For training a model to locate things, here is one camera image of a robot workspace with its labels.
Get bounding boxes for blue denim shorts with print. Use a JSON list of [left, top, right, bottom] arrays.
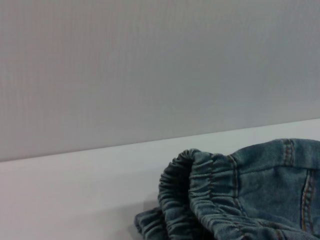
[[134, 138, 320, 240]]

